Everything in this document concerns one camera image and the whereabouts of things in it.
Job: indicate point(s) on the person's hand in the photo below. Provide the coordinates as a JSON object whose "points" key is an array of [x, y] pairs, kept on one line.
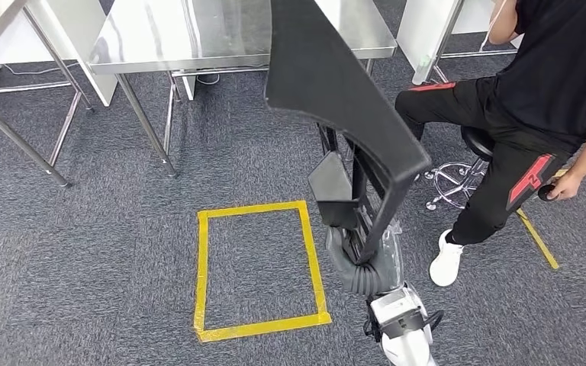
{"points": [[568, 186]]}

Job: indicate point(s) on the black handheld controller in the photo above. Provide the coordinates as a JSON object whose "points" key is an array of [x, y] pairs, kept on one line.
{"points": [[545, 193]]}

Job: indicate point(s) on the black plastic car part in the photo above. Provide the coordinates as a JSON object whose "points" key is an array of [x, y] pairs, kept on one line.
{"points": [[323, 76]]}

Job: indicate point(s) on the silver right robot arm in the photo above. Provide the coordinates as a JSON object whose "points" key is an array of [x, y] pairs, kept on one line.
{"points": [[409, 353]]}

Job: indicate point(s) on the steel workbench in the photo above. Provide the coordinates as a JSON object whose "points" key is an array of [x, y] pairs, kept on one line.
{"points": [[171, 30]]}

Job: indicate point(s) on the yellow floor tape square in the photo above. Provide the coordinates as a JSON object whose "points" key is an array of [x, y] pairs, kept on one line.
{"points": [[538, 240], [202, 262]]}

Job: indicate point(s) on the black chrome stool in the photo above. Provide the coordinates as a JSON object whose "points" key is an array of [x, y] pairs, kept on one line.
{"points": [[477, 141]]}

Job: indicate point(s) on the person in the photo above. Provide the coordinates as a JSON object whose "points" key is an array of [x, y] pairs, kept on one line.
{"points": [[551, 60]]}

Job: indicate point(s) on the pale green tape piece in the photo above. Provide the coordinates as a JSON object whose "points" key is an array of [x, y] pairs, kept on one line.
{"points": [[423, 63]]}

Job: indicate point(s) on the white panel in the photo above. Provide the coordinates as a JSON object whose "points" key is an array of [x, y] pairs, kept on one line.
{"points": [[85, 25], [424, 25]]}

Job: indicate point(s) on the steel table frame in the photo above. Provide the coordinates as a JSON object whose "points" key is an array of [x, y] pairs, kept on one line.
{"points": [[446, 35]]}

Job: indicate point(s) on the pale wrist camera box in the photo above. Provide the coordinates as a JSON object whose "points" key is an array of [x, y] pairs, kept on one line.
{"points": [[394, 305]]}

